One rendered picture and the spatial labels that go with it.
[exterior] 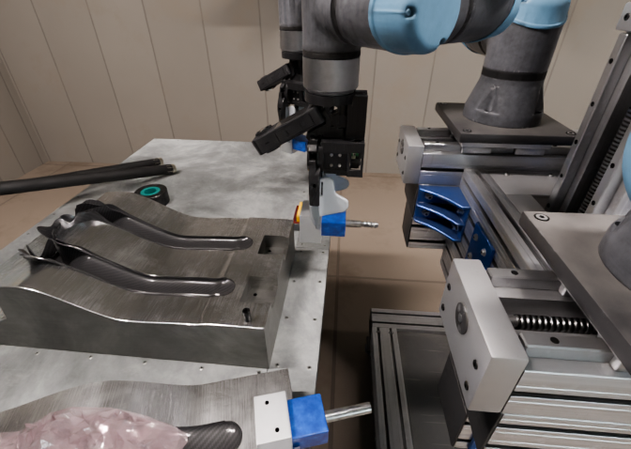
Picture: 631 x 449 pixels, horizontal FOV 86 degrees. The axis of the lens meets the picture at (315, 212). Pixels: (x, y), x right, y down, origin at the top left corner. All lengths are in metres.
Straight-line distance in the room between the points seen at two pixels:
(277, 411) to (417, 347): 0.97
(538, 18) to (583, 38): 2.26
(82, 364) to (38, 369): 0.06
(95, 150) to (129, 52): 0.96
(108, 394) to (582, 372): 0.47
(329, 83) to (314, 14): 0.08
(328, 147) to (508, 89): 0.42
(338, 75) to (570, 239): 0.32
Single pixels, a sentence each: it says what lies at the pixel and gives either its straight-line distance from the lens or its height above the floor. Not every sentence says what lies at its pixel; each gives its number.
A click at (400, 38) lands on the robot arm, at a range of 0.36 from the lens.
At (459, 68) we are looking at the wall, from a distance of 2.76.
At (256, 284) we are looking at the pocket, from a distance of 0.56.
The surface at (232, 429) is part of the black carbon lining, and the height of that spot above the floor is 0.85.
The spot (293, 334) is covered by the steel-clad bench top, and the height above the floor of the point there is 0.80.
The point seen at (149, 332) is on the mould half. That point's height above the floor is 0.86.
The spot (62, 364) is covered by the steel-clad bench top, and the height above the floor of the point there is 0.80.
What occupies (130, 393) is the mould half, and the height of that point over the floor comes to 0.89.
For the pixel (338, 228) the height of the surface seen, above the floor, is 0.93.
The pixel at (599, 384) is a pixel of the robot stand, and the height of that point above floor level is 0.97.
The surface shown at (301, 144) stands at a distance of 0.89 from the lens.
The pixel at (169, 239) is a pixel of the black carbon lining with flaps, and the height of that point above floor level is 0.88.
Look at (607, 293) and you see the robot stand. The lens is 0.40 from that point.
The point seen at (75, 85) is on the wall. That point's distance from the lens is 3.40.
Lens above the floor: 1.26
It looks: 33 degrees down
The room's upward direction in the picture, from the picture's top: straight up
